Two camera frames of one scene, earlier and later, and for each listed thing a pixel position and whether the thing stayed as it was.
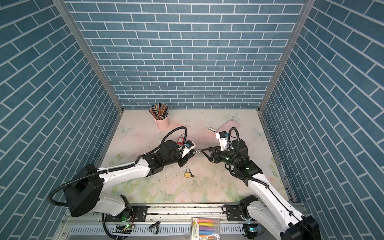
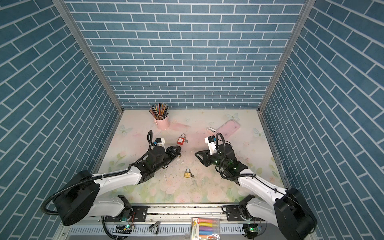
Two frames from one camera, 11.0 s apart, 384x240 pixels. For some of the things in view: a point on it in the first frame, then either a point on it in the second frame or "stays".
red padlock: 180,140 stays
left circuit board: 124,229 stays
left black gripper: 184,160 -> 172,153
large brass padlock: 187,174 stays
